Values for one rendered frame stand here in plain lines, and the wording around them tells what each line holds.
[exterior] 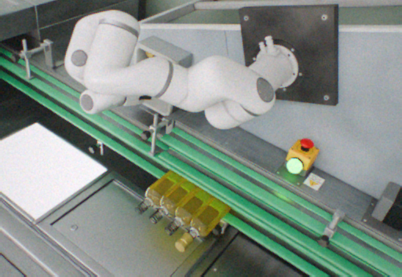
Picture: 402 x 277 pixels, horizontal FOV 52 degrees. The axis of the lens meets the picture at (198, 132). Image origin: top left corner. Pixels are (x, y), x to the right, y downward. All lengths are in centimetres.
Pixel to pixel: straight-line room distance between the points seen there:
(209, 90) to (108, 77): 20
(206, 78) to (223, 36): 48
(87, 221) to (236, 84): 77
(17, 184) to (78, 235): 31
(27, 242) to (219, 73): 84
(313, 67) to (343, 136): 22
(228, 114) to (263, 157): 39
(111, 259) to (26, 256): 26
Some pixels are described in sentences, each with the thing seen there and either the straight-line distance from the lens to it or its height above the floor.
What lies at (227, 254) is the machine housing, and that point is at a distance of 141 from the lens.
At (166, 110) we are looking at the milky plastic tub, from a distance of 145.
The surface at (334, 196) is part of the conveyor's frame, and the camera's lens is 125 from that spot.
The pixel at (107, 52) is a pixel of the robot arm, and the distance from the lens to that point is 85.
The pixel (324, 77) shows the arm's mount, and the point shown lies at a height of 77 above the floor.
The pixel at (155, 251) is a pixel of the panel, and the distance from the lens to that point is 134.
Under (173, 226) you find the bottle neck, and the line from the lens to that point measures 123.
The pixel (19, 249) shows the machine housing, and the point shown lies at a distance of 141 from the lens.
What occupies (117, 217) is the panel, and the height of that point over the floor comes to 113.
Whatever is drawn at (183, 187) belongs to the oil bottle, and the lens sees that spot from 131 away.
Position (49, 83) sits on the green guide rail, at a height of 92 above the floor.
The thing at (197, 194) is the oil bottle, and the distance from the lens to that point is 130.
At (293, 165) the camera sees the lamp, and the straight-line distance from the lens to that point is 122.
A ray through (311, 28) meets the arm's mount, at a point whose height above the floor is 78.
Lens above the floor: 178
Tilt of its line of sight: 43 degrees down
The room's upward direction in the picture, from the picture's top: 128 degrees counter-clockwise
